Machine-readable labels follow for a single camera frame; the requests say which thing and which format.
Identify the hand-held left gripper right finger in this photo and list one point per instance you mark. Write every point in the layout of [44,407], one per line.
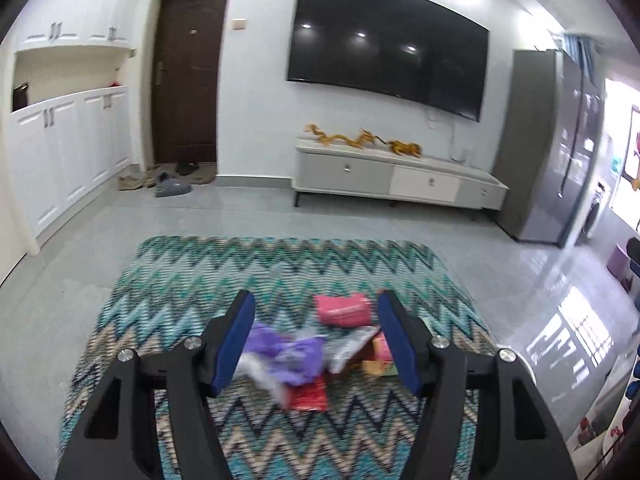
[400,345]

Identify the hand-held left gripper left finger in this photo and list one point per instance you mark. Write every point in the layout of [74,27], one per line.
[235,340]

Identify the orange yellow snack packet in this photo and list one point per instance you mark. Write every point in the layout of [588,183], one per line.
[380,352]

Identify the silver foil wrapper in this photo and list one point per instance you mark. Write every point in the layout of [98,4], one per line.
[350,345]

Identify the purple plastic wrapper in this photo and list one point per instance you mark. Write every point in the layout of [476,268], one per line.
[300,355]

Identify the pink snack packet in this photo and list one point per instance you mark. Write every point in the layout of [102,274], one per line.
[342,310]

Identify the red snack wrapper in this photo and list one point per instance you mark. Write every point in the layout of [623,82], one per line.
[310,395]

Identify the zigzag patterned rug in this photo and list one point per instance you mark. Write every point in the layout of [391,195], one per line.
[200,280]

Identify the grey slipper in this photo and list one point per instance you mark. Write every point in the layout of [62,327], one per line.
[172,189]

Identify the brown doormat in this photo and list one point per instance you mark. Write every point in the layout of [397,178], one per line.
[204,177]

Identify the white television cabinet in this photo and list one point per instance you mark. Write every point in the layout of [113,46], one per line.
[350,175]

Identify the black shoes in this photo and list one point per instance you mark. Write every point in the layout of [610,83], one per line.
[184,167]

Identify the golden tiger figurine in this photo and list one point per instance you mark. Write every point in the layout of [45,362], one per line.
[405,148]

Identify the small clear container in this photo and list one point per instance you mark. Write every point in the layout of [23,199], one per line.
[462,154]

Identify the golden dragon figurine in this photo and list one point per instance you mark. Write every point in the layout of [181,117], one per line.
[345,137]

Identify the white washing machine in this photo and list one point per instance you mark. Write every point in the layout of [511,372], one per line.
[595,212]

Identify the purple plastic stool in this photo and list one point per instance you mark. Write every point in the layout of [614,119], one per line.
[625,265]

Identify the grey refrigerator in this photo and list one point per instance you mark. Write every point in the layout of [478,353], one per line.
[540,150]

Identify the white built-in cupboard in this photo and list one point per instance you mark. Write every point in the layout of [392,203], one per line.
[65,150]

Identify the dark brown door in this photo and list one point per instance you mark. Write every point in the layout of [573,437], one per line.
[187,75]

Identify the black bag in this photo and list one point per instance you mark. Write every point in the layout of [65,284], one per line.
[20,97]

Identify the blue striped curtain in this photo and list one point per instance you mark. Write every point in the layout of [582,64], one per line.
[582,55]

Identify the black wall television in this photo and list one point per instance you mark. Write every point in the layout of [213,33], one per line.
[385,45]

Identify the beige light switch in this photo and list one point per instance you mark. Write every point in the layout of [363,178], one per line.
[239,24]

